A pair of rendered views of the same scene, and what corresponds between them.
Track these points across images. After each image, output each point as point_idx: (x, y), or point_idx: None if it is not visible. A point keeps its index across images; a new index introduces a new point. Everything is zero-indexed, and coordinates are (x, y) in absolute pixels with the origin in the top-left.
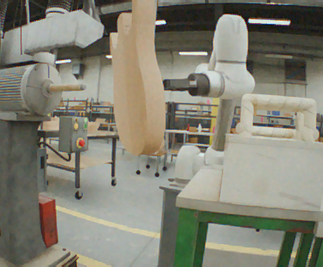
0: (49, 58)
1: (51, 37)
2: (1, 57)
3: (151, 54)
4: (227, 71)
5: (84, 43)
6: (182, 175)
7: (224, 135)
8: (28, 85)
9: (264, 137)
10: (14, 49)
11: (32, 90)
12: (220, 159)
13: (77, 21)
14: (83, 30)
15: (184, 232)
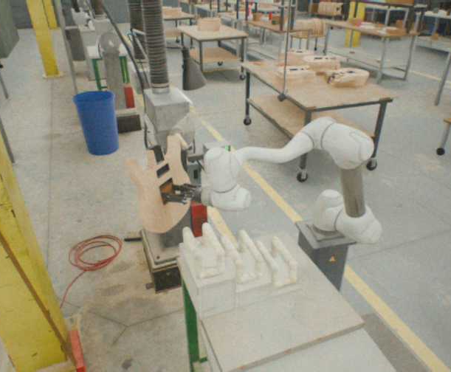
0: None
1: (151, 116)
2: None
3: (143, 193)
4: (213, 195)
5: (167, 128)
6: (314, 221)
7: (348, 203)
8: (156, 136)
9: (209, 254)
10: None
11: (160, 139)
12: (347, 224)
13: (156, 114)
14: (164, 119)
15: (181, 278)
